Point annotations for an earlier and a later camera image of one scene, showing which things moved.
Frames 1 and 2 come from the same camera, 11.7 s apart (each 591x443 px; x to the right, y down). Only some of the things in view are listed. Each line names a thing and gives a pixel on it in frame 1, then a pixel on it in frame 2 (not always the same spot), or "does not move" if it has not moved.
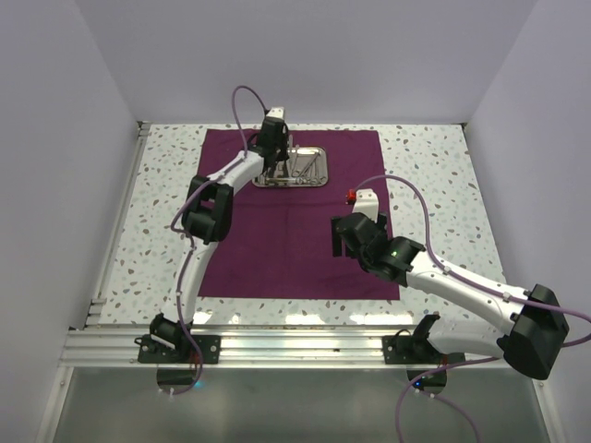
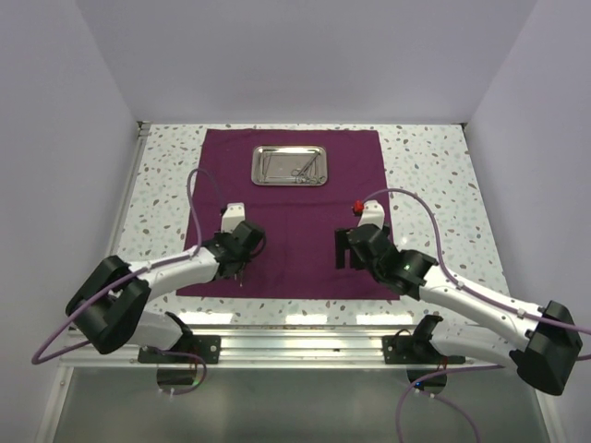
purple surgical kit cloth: [280, 241] does not move
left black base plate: [164, 349] does not move
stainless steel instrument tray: [304, 166] does not move
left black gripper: [283, 156] to [220, 236]
